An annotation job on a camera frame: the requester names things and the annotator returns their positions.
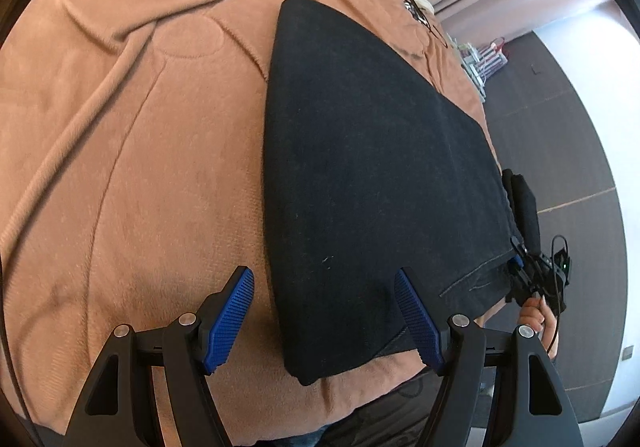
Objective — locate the wall socket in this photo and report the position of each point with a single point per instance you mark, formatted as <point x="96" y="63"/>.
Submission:
<point x="628" y="353"/>

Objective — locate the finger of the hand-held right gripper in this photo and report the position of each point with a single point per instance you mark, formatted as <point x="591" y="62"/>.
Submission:
<point x="517" y="252"/>

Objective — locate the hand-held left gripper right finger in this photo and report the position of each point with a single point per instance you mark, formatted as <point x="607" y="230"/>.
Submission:
<point x="417" y="317"/>

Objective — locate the person's right hand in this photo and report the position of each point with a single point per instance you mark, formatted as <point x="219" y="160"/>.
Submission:
<point x="537" y="322"/>

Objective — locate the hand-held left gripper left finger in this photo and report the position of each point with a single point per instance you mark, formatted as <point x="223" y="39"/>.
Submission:
<point x="230" y="317"/>

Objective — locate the black denim pants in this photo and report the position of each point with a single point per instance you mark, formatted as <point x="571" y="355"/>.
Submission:
<point x="370" y="152"/>

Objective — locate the brown fleece blanket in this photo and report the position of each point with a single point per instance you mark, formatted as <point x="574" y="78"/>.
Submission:
<point x="125" y="152"/>

